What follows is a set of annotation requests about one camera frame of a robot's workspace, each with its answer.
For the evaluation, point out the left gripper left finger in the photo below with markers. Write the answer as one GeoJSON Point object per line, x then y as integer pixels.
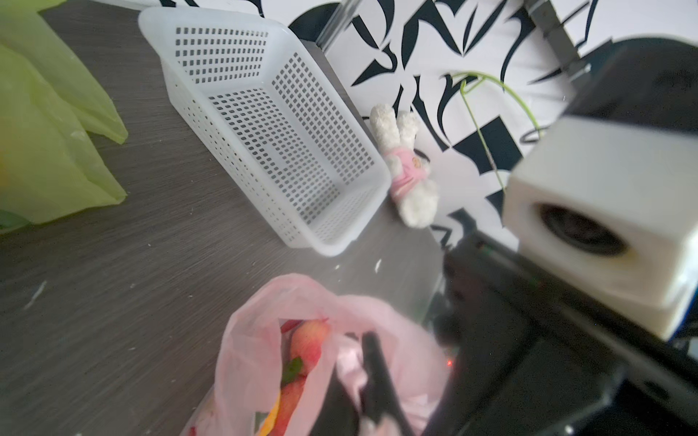
{"type": "Point", "coordinates": [338, 416]}

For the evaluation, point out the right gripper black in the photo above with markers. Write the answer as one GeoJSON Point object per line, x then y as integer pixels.
{"type": "Point", "coordinates": [536, 356]}

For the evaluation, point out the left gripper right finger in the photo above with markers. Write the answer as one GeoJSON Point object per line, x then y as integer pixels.
{"type": "Point", "coordinates": [379, 397]}

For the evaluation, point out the pink plastic bag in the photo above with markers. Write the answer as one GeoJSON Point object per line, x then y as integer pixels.
{"type": "Point", "coordinates": [253, 364]}

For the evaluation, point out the white plastic basket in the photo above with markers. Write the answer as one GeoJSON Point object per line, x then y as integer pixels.
{"type": "Point", "coordinates": [266, 111]}

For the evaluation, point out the green avocado plastic bag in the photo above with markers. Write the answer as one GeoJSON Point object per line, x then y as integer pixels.
{"type": "Point", "coordinates": [49, 165]}

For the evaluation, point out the pink peach front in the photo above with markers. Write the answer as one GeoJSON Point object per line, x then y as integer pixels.
{"type": "Point", "coordinates": [289, 399]}

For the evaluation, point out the pink peach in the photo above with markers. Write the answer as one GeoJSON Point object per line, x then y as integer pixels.
{"type": "Point", "coordinates": [307, 344]}
{"type": "Point", "coordinates": [289, 399]}

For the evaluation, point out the plush bunny toy pink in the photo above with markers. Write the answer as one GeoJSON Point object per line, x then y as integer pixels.
{"type": "Point", "coordinates": [412, 190]}

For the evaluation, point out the green hoop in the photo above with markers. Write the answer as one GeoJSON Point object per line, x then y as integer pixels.
{"type": "Point", "coordinates": [499, 124]}

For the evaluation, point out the black hook rack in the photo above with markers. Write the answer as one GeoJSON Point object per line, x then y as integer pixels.
{"type": "Point", "coordinates": [545, 18]}

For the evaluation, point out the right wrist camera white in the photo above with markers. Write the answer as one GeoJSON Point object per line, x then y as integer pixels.
{"type": "Point", "coordinates": [607, 199]}

